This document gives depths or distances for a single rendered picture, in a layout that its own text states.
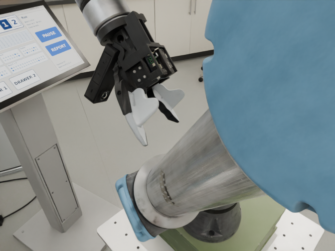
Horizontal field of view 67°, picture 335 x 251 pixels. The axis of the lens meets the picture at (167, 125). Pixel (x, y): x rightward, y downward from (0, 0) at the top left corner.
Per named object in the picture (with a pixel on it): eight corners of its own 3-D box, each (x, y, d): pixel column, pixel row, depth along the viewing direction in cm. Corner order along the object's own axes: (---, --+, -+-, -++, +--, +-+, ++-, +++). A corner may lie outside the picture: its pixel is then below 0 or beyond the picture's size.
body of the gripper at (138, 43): (164, 77, 39) (125, 6, 38) (123, 103, 42) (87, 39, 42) (180, 74, 45) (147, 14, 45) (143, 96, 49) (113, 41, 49)
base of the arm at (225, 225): (206, 179, 71) (210, 153, 65) (252, 215, 62) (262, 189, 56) (165, 209, 63) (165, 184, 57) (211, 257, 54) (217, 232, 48)
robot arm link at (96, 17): (73, 16, 42) (102, 21, 49) (87, 41, 42) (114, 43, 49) (105, -14, 38) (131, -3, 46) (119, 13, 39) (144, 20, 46)
